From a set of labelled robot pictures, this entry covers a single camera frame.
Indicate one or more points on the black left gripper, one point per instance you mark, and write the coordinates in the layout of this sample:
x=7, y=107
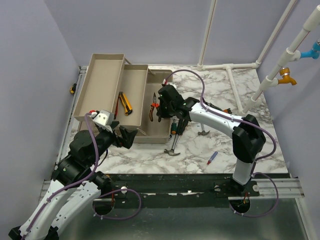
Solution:
x=127, y=139

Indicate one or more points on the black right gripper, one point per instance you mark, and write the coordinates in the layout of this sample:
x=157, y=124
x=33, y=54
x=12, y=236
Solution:
x=161, y=114

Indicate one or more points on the orange black pliers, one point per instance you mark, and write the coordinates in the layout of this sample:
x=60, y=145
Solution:
x=153, y=106

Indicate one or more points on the yellow utility knife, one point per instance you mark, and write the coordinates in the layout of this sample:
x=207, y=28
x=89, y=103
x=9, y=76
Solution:
x=128, y=110

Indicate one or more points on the red black utility knife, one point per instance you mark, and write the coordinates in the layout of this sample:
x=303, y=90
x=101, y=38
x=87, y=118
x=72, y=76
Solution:
x=116, y=109

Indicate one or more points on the beige plastic tool box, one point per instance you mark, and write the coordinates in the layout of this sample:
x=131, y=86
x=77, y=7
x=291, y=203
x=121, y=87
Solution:
x=127, y=91

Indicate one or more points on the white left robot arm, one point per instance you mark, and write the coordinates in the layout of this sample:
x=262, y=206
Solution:
x=74, y=184

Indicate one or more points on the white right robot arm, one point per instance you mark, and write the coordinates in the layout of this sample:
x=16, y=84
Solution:
x=247, y=136

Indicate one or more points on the black yellow screwdriver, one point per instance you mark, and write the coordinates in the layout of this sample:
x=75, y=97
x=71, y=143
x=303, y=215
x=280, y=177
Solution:
x=182, y=124

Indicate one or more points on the orange screwdriver bit set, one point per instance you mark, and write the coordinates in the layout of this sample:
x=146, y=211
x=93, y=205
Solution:
x=228, y=110

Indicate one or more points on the yellow plastic faucet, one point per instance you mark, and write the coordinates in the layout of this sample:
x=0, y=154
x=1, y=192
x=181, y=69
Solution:
x=285, y=77

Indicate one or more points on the blue plastic faucet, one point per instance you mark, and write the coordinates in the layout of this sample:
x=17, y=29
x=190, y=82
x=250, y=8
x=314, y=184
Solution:
x=314, y=53

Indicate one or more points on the green handle screwdriver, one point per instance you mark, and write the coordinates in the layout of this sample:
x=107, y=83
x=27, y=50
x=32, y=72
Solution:
x=174, y=127

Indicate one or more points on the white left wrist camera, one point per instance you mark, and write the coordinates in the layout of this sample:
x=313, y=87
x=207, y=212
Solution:
x=102, y=119

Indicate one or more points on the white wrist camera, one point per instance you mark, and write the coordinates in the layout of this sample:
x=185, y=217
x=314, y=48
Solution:
x=166, y=82
x=102, y=119

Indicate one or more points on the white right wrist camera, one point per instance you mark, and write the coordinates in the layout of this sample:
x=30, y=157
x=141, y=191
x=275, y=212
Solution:
x=166, y=82

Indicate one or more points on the black handle claw hammer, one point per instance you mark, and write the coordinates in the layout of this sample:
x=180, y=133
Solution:
x=171, y=152

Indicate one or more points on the black metal base frame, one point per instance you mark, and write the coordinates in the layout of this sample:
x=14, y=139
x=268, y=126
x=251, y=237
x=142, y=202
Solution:
x=162, y=191

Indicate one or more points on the blue handle small screwdriver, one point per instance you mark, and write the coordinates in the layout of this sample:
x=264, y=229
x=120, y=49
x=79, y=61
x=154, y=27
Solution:
x=214, y=155

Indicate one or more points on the black yellow tool on rail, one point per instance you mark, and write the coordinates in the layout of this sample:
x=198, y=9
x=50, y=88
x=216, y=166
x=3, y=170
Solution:
x=73, y=88

